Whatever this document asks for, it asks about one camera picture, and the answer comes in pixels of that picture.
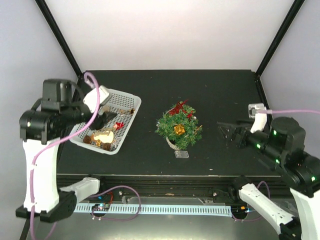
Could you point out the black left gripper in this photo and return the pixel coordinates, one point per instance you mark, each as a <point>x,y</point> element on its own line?
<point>102,119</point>

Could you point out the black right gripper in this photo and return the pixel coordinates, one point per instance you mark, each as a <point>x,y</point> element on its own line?
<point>241,128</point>

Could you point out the gold glitter ball sprig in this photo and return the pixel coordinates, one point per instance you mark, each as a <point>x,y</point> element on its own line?
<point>195,131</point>

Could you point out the red berry sprig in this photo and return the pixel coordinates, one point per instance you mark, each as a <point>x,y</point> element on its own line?
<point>188,114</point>

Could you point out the gold gift box ornament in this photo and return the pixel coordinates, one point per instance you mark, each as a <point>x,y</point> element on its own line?
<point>179,129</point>

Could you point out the small green christmas tree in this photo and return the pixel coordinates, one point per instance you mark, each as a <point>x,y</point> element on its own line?
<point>182,141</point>

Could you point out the red star ornament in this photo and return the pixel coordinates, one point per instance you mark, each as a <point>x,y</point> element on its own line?
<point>179,107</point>

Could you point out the clear battery box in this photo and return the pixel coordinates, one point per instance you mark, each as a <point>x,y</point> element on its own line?
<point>181,154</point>

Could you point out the white tree pot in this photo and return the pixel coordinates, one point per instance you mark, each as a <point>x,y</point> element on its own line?
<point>172,145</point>

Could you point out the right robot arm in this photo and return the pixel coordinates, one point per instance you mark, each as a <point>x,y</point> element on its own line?
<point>284,148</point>

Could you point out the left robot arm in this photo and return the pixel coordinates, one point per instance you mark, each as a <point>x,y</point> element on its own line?
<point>63,104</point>

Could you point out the burlap bow ornament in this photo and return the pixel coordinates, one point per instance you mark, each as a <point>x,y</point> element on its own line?
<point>105,109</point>

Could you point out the small santa figure ornament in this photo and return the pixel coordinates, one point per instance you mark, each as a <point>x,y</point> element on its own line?
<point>118,125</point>

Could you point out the white perforated plastic basket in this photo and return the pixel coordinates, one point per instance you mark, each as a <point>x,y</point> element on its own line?
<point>120,103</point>

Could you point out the small gold star ornament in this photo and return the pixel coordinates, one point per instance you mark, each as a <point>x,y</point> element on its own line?
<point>98,143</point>

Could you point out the brown pine cone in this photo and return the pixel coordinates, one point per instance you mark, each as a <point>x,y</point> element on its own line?
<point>107,146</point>
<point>87,139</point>

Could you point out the silver star ornament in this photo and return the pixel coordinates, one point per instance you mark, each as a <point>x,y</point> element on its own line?
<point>116,141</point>

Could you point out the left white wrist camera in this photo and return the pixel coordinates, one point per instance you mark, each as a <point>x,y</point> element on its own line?
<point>90,99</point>

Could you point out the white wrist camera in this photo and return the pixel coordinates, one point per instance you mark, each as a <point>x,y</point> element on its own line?
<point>90,99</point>
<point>256,112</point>

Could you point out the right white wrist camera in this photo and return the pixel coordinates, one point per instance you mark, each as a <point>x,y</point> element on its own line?
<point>256,112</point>

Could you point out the white slotted cable duct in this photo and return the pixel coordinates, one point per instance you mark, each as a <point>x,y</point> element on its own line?
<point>154,209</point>

